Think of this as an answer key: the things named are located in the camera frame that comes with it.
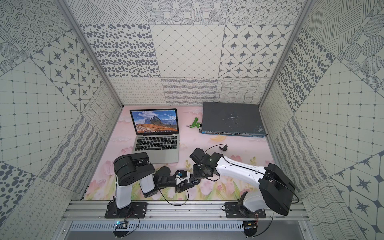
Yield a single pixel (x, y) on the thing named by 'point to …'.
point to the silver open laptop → (157, 134)
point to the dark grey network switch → (243, 119)
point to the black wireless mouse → (194, 181)
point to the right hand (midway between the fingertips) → (198, 175)
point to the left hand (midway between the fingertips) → (191, 175)
